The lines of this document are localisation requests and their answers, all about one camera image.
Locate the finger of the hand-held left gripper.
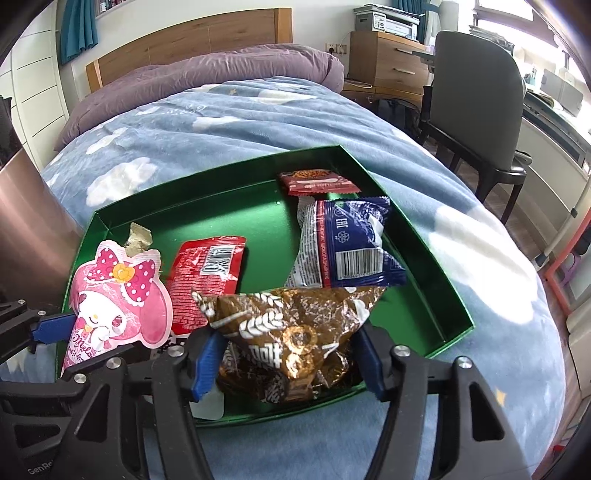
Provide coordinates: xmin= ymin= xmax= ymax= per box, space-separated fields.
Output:
xmin=0 ymin=299 xmax=77 ymax=356
xmin=0 ymin=373 xmax=109 ymax=411

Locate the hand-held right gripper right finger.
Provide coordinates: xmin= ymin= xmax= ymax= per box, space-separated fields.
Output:
xmin=353 ymin=325 xmax=532 ymax=480

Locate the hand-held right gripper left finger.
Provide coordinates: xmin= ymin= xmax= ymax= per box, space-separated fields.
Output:
xmin=55 ymin=325 xmax=227 ymax=480

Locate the pink cartoon snack packet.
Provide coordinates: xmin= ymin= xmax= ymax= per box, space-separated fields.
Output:
xmin=60 ymin=239 xmax=174 ymax=377

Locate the brown snack packet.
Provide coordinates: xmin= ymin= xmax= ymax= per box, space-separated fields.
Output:
xmin=191 ymin=285 xmax=386 ymax=404

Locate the red and white snack packet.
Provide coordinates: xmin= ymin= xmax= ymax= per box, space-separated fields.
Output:
xmin=164 ymin=235 xmax=247 ymax=421

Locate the blue and white snack packet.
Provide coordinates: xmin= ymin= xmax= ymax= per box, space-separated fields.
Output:
xmin=284 ymin=196 xmax=408 ymax=289

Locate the olive green snack packet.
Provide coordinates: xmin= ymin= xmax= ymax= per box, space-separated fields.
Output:
xmin=126 ymin=222 xmax=153 ymax=257

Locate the green tray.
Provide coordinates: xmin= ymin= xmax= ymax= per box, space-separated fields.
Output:
xmin=60 ymin=144 xmax=475 ymax=428

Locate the red noodle print snack packet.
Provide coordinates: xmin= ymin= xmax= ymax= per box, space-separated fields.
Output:
xmin=278 ymin=169 xmax=361 ymax=197

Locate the white wardrobe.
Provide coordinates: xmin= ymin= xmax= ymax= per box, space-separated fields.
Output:
xmin=0 ymin=18 xmax=70 ymax=162

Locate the black backpack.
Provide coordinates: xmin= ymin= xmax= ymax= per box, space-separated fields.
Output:
xmin=376 ymin=97 xmax=430 ymax=139

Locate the low wooden nightstand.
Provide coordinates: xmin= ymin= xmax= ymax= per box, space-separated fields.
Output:
xmin=342 ymin=78 xmax=423 ymax=104

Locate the grey and white desk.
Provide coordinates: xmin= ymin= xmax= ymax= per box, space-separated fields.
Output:
xmin=517 ymin=88 xmax=591 ymax=268

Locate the grey chair with black legs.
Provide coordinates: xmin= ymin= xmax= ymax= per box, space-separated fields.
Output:
xmin=418 ymin=30 xmax=529 ymax=224

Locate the purple duvet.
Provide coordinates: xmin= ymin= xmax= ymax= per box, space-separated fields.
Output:
xmin=53 ymin=44 xmax=346 ymax=153

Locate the wooden drawer cabinet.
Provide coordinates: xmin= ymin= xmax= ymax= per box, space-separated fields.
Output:
xmin=348 ymin=30 xmax=437 ymax=97

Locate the wooden headboard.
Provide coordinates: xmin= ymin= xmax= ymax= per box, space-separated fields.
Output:
xmin=85 ymin=7 xmax=294 ymax=90

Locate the grey book stand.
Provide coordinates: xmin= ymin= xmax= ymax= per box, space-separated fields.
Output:
xmin=540 ymin=69 xmax=585 ymax=116

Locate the white printer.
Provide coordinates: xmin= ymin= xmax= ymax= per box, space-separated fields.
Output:
xmin=353 ymin=4 xmax=421 ymax=38

